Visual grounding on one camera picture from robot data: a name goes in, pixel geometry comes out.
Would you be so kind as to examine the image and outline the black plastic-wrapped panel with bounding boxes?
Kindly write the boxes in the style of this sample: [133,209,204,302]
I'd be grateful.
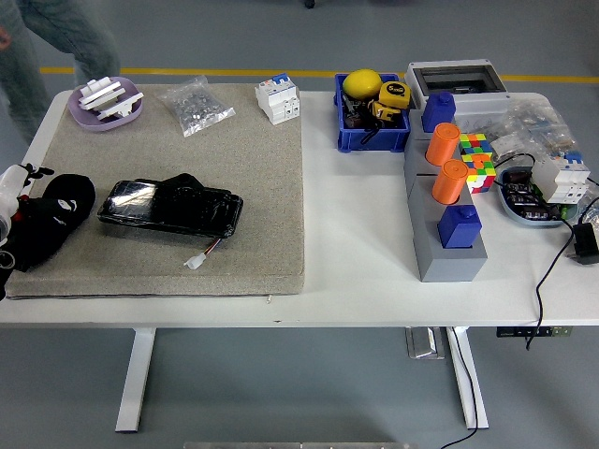
[96,172,244,239]

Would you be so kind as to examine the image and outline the black table control panel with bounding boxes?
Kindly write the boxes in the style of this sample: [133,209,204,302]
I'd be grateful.
[495,326,573,339]

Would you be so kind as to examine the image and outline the person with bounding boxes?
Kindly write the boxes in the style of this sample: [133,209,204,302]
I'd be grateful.
[0,0,122,141]

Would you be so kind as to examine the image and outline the purple plastic dish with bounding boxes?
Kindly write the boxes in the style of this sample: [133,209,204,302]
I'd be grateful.
[67,76,144,132]

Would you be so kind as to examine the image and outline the clear bag of screws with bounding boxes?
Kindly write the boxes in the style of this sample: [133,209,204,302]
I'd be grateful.
[154,74,237,138]

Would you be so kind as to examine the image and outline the grey-brown mat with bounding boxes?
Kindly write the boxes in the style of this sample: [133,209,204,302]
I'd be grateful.
[5,82,308,300]

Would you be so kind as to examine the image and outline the white circuit breaker blue lever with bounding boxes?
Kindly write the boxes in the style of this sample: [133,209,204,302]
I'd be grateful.
[531,152,592,205]
[254,72,301,126]

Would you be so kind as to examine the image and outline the yellow round ball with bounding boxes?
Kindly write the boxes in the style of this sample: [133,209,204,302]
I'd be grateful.
[342,68,383,100]

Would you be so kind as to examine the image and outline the white table leg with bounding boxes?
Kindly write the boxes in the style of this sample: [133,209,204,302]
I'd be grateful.
[444,326,490,430]
[115,326,156,434]

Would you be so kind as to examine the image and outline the blue plastic bin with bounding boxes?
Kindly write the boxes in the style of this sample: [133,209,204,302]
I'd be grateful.
[333,72,412,153]

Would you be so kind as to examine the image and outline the yellow tape measure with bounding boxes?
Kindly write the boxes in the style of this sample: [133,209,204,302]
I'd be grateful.
[377,80,411,109]
[367,98,399,123]

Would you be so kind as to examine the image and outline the blue block with knob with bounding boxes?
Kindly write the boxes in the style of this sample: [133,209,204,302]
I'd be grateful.
[436,204,483,250]
[420,91,458,135]

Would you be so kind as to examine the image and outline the orange cylinder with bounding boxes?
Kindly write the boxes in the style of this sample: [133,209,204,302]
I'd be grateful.
[431,158,470,206]
[424,123,462,167]

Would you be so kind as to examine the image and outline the multicoloured puzzle cube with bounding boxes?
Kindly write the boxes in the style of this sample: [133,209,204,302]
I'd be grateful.
[458,133,493,163]
[461,153,498,195]

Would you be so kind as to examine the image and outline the grey block holder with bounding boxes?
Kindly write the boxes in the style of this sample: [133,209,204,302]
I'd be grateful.
[402,125,489,283]

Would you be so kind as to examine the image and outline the blue-grey plastic dish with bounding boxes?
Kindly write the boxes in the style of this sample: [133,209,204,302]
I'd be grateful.
[496,166,579,229]

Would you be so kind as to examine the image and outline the clear bags of small parts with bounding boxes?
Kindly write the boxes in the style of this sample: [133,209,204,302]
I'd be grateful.
[486,95,581,165]

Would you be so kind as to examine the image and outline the dark electronic modules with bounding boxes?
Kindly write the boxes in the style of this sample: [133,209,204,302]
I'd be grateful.
[504,181,562,221]

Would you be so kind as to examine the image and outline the clear plastic bag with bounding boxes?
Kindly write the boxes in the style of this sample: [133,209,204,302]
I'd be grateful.
[578,177,599,226]

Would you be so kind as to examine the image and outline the black power adapter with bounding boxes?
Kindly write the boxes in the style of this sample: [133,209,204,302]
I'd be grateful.
[565,223,599,267]

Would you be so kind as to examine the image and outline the white plastic bracket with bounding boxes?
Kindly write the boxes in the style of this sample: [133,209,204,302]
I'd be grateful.
[95,91,145,121]
[79,76,125,111]

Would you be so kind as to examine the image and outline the white connector with coloured wires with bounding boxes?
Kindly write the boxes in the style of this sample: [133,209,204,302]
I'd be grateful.
[183,237,225,271]

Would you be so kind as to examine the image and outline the black tool handle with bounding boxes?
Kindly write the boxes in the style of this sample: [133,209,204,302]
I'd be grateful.
[358,123,383,146]

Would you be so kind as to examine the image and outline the grey electrical enclosure box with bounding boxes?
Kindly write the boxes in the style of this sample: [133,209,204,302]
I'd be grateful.
[404,58,511,132]

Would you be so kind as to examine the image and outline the black floor cable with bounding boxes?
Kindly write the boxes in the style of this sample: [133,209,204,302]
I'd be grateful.
[439,326,479,449]

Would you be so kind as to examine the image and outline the black adapter cable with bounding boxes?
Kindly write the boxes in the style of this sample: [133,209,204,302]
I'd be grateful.
[524,196,599,351]

